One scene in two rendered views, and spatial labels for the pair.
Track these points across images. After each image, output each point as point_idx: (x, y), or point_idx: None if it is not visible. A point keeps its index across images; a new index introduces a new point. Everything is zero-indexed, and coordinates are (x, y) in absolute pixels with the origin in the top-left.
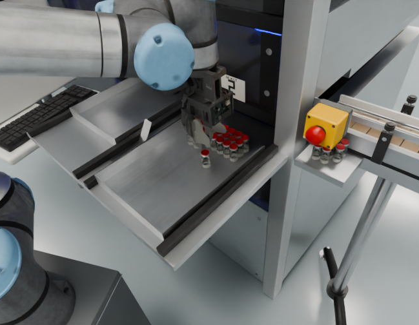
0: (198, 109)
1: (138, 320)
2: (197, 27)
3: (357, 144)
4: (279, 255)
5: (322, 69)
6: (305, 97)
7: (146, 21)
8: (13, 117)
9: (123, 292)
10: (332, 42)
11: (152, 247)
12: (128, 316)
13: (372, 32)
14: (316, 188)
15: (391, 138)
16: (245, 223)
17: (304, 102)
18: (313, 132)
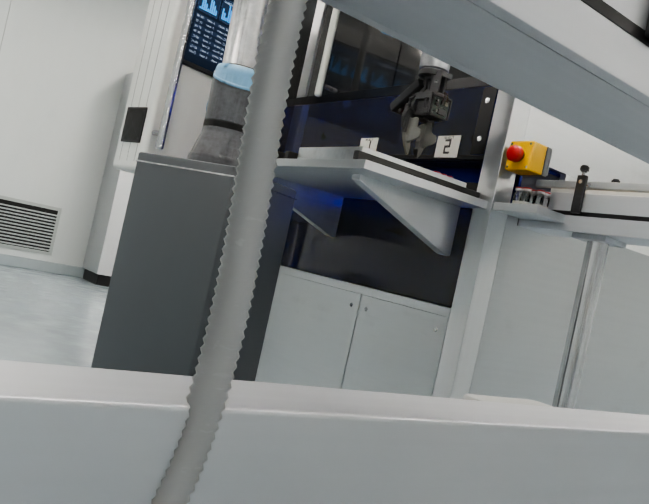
0: (420, 105)
1: (269, 289)
2: None
3: (559, 202)
4: (450, 393)
5: (530, 128)
6: (512, 137)
7: None
8: None
9: (286, 219)
10: (541, 111)
11: (347, 159)
12: (272, 256)
13: (590, 159)
14: (520, 333)
15: (586, 181)
16: (413, 355)
17: (510, 141)
18: (513, 145)
